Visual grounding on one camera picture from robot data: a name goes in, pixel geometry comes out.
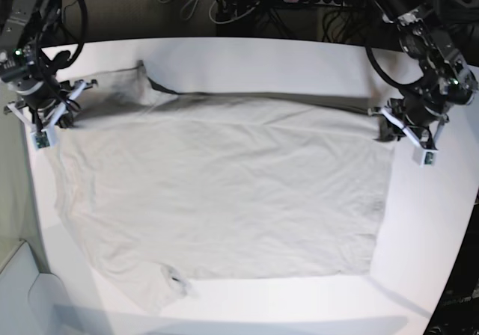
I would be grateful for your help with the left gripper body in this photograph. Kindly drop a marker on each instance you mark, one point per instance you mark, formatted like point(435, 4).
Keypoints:
point(417, 112)

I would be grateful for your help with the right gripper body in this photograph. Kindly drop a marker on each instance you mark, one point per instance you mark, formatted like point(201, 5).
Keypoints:
point(38, 107)

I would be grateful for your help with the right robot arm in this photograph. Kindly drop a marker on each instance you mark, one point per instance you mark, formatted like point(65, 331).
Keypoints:
point(24, 65)

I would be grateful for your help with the beige t-shirt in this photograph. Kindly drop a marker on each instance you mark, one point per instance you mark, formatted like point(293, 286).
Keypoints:
point(159, 190)

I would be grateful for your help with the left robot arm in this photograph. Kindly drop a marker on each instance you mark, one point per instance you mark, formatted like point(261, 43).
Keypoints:
point(424, 32)

